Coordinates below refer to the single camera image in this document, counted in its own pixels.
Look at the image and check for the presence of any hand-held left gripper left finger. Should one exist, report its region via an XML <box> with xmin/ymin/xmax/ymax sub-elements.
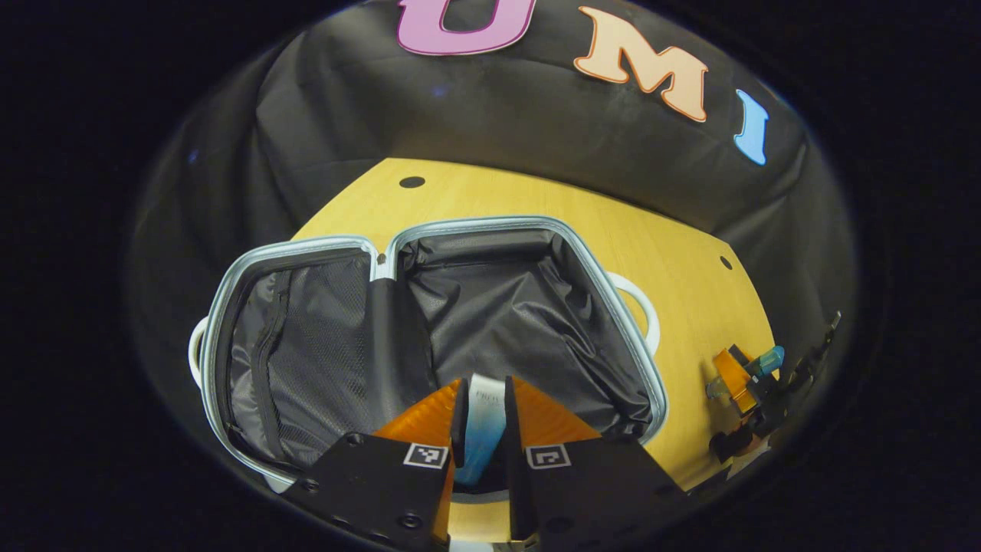
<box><xmin>282</xmin><ymin>377</ymin><xmax>470</xmax><ymax>550</ymax></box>

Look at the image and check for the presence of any black backdrop cloth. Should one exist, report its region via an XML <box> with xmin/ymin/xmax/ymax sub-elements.
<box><xmin>130</xmin><ymin>0</ymin><xmax>855</xmax><ymax>491</ymax></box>

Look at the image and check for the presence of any white and blue tube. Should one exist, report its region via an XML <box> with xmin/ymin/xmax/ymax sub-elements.
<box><xmin>454</xmin><ymin>373</ymin><xmax>508</xmax><ymax>486</ymax></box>

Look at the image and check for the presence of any green bottle with blue cap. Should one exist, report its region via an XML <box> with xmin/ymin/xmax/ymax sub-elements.
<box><xmin>705</xmin><ymin>345</ymin><xmax>787</xmax><ymax>400</ymax></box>

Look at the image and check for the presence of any light blue suitcase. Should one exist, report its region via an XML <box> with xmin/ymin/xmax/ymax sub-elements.
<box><xmin>188</xmin><ymin>215</ymin><xmax>669</xmax><ymax>491</ymax></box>

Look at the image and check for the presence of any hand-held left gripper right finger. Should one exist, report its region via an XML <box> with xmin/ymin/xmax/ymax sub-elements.
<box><xmin>504</xmin><ymin>376</ymin><xmax>687</xmax><ymax>550</ymax></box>

